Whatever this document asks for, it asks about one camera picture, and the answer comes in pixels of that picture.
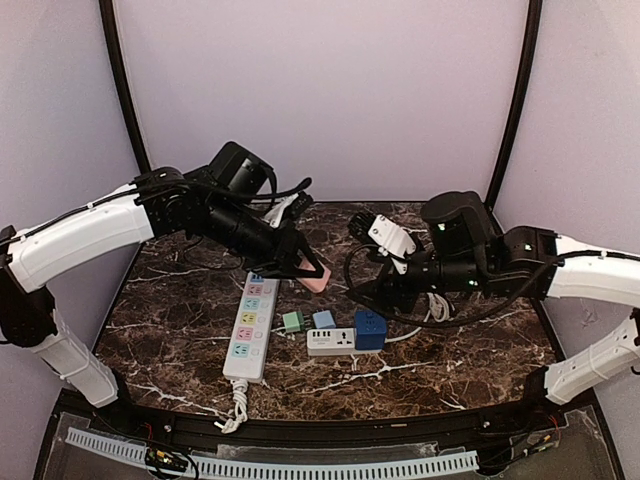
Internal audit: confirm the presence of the small white power strip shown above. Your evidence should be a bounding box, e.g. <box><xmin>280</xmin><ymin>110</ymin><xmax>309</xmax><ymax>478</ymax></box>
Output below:
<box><xmin>306</xmin><ymin>328</ymin><xmax>356</xmax><ymax>357</ymax></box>

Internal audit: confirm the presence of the blue cube socket adapter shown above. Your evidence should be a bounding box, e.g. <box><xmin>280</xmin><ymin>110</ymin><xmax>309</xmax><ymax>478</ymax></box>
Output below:
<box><xmin>354</xmin><ymin>310</ymin><xmax>387</xmax><ymax>351</ymax></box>

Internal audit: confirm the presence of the black front table rail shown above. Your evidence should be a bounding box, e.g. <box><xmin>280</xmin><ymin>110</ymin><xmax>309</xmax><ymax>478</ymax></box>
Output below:
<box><xmin>127</xmin><ymin>402</ymin><xmax>569</xmax><ymax>456</ymax></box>

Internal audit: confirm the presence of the pink plug adapter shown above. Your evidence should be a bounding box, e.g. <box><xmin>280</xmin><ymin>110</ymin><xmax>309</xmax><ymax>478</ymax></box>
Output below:
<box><xmin>297</xmin><ymin>259</ymin><xmax>331</xmax><ymax>294</ymax></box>

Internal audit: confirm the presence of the white cable long strip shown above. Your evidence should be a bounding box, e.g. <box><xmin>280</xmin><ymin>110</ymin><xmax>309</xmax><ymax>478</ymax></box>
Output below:
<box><xmin>214</xmin><ymin>379</ymin><xmax>249</xmax><ymax>434</ymax></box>

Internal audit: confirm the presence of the light blue plug adapter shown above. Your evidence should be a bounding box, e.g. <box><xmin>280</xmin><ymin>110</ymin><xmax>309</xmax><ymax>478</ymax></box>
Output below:
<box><xmin>312</xmin><ymin>310</ymin><xmax>336</xmax><ymax>330</ymax></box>

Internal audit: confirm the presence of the green plug adapter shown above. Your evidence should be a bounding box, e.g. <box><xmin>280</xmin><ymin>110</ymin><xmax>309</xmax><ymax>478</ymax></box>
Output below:
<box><xmin>282</xmin><ymin>311</ymin><xmax>305</xmax><ymax>334</ymax></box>

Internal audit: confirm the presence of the white slotted cable duct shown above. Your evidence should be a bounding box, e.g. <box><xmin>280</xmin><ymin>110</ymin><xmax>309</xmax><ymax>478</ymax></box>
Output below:
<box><xmin>65</xmin><ymin>427</ymin><xmax>479</xmax><ymax>479</ymax></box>

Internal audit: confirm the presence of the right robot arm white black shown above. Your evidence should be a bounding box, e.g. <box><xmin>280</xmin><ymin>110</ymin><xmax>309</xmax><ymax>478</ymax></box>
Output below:
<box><xmin>345</xmin><ymin>227</ymin><xmax>639</xmax><ymax>405</ymax></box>

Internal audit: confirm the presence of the white coiled cable small strip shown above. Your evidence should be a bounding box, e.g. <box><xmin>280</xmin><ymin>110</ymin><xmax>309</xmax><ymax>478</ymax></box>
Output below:
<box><xmin>385</xmin><ymin>293</ymin><xmax>455</xmax><ymax>344</ymax></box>

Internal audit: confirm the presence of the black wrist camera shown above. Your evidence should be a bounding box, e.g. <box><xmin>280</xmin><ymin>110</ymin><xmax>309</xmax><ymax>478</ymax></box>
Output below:
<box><xmin>420</xmin><ymin>191</ymin><xmax>497</xmax><ymax>256</ymax></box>
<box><xmin>209</xmin><ymin>141</ymin><xmax>277</xmax><ymax>196</ymax></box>

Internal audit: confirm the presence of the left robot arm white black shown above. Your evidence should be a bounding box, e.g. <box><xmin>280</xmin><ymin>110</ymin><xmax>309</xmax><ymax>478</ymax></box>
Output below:
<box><xmin>1</xmin><ymin>167</ymin><xmax>325</xmax><ymax>408</ymax></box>

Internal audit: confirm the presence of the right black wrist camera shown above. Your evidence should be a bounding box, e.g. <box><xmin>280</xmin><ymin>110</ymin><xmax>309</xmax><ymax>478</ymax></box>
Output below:
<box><xmin>420</xmin><ymin>191</ymin><xmax>497</xmax><ymax>256</ymax></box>

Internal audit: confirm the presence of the long white colourful power strip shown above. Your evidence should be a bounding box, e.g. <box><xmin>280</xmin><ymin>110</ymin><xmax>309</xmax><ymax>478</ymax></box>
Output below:
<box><xmin>223</xmin><ymin>272</ymin><xmax>280</xmax><ymax>383</ymax></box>

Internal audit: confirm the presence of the left black frame post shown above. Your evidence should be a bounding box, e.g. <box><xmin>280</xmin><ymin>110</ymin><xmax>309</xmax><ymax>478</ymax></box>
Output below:
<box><xmin>98</xmin><ymin>0</ymin><xmax>151</xmax><ymax>174</ymax></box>

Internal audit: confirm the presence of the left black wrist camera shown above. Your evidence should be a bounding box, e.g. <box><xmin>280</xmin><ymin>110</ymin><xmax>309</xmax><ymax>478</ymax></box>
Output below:
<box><xmin>209</xmin><ymin>141</ymin><xmax>277</xmax><ymax>196</ymax></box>

